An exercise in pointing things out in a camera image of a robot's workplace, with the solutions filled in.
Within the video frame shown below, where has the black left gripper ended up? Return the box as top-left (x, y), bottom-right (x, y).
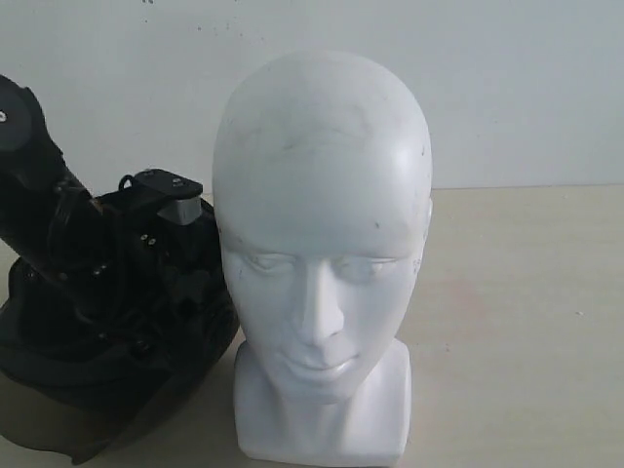
top-left (46, 169), bottom-right (204, 341)

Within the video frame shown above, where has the black helmet with tinted visor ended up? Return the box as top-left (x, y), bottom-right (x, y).
top-left (1, 197), bottom-right (238, 462)

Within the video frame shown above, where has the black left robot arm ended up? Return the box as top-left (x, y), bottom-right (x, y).
top-left (1, 77), bottom-right (203, 329)

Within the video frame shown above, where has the white mannequin head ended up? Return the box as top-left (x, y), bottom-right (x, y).
top-left (213, 51), bottom-right (432, 453)

